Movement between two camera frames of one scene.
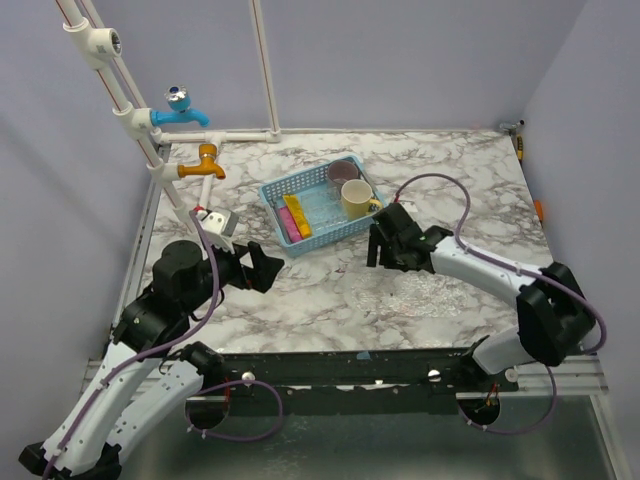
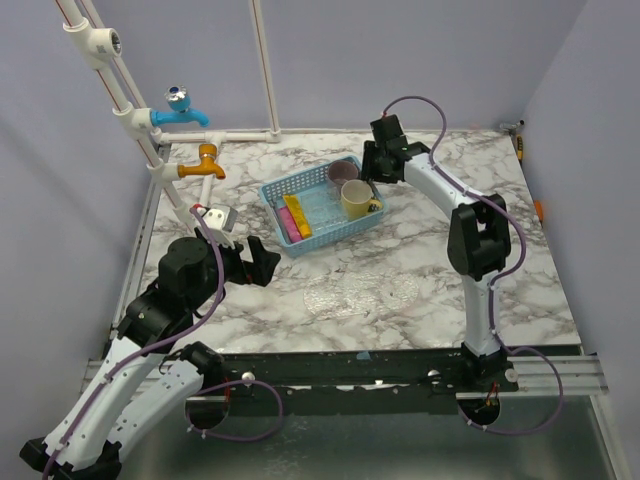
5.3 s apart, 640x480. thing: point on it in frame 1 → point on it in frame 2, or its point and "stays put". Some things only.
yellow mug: [356, 199] stays put
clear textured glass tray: [411, 295] → [361, 293]
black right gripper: [385, 259] → [368, 171]
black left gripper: [264, 271] stays put
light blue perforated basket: [322, 205] stays put
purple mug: [343, 170] stays put
